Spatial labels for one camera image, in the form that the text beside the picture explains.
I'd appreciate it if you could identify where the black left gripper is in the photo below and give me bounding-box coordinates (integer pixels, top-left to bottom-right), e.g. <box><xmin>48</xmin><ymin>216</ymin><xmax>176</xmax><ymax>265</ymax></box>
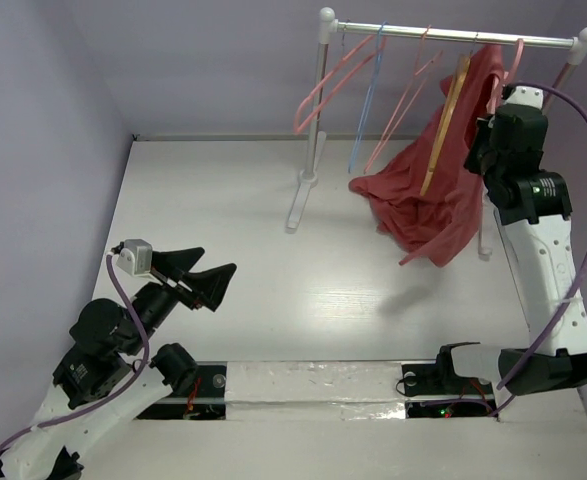
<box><xmin>125</xmin><ymin>245</ymin><xmax>239</xmax><ymax>352</ymax></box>

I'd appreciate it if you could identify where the red t shirt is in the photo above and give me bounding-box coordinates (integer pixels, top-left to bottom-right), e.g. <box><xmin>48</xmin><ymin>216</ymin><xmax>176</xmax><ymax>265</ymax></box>
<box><xmin>348</xmin><ymin>45</ymin><xmax>505</xmax><ymax>268</ymax></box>

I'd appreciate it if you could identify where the thick pink plastic hanger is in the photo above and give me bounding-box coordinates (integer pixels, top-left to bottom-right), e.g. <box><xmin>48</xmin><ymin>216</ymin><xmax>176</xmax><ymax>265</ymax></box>
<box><xmin>486</xmin><ymin>38</ymin><xmax>524</xmax><ymax>114</ymax></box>

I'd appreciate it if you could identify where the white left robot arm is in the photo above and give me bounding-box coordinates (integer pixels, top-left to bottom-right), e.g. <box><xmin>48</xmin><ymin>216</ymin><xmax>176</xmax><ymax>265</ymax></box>
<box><xmin>0</xmin><ymin>239</ymin><xmax>237</xmax><ymax>479</ymax></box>

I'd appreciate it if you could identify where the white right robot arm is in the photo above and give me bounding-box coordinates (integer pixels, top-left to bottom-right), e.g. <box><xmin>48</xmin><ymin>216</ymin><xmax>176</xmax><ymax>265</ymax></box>
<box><xmin>433</xmin><ymin>104</ymin><xmax>587</xmax><ymax>396</ymax></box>

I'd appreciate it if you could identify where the orange wooden hanger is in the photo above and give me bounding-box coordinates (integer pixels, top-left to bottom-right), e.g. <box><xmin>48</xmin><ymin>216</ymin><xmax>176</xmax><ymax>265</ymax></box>
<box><xmin>420</xmin><ymin>39</ymin><xmax>477</xmax><ymax>206</ymax></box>

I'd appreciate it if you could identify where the pink hanger far left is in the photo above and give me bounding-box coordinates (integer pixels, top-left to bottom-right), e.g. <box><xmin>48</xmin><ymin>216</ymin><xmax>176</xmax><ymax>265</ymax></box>
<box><xmin>293</xmin><ymin>16</ymin><xmax>380</xmax><ymax>135</ymax></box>

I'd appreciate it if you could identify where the white metal clothes rack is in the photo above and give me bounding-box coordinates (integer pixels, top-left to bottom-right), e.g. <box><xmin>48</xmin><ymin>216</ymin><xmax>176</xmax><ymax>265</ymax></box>
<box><xmin>286</xmin><ymin>7</ymin><xmax>587</xmax><ymax>266</ymax></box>

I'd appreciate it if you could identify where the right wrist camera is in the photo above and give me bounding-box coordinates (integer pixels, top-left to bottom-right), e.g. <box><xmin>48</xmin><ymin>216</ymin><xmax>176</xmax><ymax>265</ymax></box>
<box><xmin>502</xmin><ymin>85</ymin><xmax>544</xmax><ymax>110</ymax></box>

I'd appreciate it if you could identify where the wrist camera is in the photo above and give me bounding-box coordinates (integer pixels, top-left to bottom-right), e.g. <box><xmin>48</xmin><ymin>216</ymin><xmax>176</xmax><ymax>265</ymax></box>
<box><xmin>109</xmin><ymin>239</ymin><xmax>153</xmax><ymax>277</ymax></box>
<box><xmin>502</xmin><ymin>85</ymin><xmax>544</xmax><ymax>110</ymax></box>

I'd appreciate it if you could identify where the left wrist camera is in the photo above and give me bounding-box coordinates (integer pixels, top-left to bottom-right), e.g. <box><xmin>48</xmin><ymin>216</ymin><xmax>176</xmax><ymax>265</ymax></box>
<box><xmin>109</xmin><ymin>239</ymin><xmax>153</xmax><ymax>277</ymax></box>

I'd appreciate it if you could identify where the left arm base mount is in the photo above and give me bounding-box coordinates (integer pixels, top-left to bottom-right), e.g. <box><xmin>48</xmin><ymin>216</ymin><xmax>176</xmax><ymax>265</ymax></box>
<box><xmin>137</xmin><ymin>363</ymin><xmax>227</xmax><ymax>421</ymax></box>

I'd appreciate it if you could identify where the thin pink wire hanger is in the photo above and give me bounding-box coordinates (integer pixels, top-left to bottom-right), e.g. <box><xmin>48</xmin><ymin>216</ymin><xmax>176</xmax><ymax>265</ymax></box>
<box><xmin>363</xmin><ymin>25</ymin><xmax>443</xmax><ymax>174</ymax></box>

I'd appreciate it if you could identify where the blue wire hanger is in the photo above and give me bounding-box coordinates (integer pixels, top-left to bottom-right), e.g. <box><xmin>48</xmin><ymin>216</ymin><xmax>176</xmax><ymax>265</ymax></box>
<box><xmin>348</xmin><ymin>22</ymin><xmax>387</xmax><ymax>173</ymax></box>

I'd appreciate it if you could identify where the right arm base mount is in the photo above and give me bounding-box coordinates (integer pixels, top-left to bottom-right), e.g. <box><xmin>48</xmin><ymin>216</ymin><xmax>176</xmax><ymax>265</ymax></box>
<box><xmin>395</xmin><ymin>344</ymin><xmax>497</xmax><ymax>419</ymax></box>

